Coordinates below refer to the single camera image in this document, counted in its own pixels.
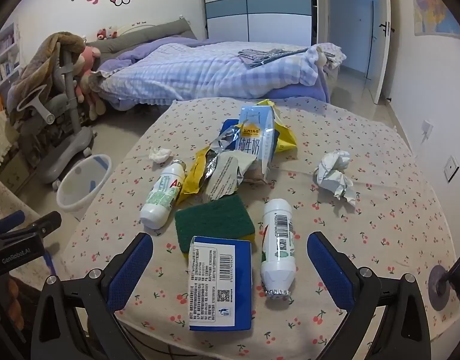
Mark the long grey pillow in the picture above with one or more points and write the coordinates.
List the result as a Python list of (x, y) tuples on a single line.
[(155, 33)]

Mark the small pink white plush toy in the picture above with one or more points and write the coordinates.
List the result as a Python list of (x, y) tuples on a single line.
[(102, 33)]

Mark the green and yellow sponge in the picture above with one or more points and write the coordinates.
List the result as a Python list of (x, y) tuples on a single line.
[(215, 221)]

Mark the brown blanket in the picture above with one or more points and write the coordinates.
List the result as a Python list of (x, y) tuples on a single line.
[(46, 52)]

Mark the torn yellow foil wrapper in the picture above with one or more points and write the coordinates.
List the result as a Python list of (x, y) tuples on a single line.
[(286, 138)]

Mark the person's left hand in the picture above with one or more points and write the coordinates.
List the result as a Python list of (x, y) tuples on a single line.
[(12, 300)]

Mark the white and blue wardrobe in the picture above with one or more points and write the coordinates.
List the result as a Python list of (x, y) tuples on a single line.
[(226, 3)]

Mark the wall socket with white charger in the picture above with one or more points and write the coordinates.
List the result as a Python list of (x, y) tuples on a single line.
[(426, 127)]

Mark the white door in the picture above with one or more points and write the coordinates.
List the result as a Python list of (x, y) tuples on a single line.
[(383, 63)]

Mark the grey desk chair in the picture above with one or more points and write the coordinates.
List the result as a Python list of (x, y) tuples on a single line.
[(70, 82)]

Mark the beige plush toy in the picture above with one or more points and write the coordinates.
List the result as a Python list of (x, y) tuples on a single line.
[(97, 105)]

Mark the folded grey striped cloth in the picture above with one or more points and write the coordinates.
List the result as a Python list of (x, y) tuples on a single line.
[(263, 57)]

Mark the cherry print tablecloth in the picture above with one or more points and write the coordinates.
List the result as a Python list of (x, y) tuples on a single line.
[(383, 213)]

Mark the purple fleece blanket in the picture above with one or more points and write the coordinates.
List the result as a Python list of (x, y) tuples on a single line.
[(297, 92)]

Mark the white plastic bin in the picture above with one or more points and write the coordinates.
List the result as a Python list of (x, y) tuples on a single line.
[(80, 191)]

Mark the bookshelf with books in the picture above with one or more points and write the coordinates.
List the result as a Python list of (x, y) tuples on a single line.
[(1, 60)]

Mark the black device with round base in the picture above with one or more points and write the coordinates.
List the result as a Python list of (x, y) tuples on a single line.
[(439, 285)]

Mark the white plastic drink bottle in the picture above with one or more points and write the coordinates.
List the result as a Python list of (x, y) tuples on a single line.
[(164, 195), (276, 258)]

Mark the light blue milk carton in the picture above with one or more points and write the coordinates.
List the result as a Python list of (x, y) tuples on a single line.
[(254, 146)]

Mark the large pink plush toy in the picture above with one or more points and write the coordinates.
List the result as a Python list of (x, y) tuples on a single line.
[(86, 58)]

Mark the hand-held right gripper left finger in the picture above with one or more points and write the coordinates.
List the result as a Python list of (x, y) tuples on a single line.
[(128, 270)]

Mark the small white tissue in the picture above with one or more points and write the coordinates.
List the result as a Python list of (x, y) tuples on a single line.
[(159, 155)]

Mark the large white paper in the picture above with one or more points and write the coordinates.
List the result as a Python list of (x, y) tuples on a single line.
[(334, 172)]

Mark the blue and white box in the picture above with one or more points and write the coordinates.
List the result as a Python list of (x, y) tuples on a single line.
[(215, 285)]

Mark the yellow snack packet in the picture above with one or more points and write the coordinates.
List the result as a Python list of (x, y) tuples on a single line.
[(190, 183)]

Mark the purple plaid duvet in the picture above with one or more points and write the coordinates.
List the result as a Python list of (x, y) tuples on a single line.
[(200, 71)]

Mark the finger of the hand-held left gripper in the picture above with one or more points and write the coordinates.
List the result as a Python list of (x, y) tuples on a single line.
[(46, 220), (9, 221)]

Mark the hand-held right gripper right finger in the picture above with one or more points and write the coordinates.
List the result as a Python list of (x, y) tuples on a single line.
[(329, 270)]

